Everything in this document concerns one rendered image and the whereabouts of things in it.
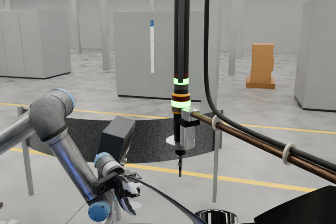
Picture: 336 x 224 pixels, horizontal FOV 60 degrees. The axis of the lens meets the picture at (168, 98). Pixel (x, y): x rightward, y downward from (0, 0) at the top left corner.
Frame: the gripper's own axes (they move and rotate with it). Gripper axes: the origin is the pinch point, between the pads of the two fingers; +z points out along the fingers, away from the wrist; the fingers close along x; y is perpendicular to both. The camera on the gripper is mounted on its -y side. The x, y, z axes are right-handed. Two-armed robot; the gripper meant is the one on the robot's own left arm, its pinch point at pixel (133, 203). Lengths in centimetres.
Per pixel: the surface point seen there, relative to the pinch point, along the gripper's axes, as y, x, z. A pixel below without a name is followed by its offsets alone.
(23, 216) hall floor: -9, 122, -198
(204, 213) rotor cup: 8.4, -8.8, 24.0
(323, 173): -3, -37, 56
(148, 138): 81, 31, -135
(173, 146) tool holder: -3.0, -27.8, 22.6
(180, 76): -3.8, -43.9, 23.0
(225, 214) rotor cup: 12.2, -9.7, 27.4
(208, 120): -2.1, -36.6, 32.2
